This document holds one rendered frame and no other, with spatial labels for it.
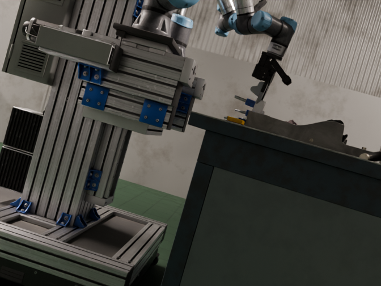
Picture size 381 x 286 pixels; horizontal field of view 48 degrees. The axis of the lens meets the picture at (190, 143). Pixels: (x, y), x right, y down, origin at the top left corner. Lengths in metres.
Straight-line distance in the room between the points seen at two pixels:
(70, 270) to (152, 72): 0.75
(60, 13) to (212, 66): 2.99
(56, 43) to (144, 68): 0.31
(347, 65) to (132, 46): 3.49
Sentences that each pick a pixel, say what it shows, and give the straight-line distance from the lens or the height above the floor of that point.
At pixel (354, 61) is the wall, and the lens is 4.85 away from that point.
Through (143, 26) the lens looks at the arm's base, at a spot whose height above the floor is 1.06.
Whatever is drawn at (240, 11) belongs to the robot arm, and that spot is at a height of 1.28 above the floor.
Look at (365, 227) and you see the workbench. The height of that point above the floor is 0.64.
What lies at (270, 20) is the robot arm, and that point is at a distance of 1.76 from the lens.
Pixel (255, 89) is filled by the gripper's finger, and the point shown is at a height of 0.98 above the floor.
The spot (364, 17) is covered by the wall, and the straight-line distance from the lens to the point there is 4.98.
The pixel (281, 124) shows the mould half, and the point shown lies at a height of 0.87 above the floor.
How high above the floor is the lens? 0.76
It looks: 2 degrees down
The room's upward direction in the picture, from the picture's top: 16 degrees clockwise
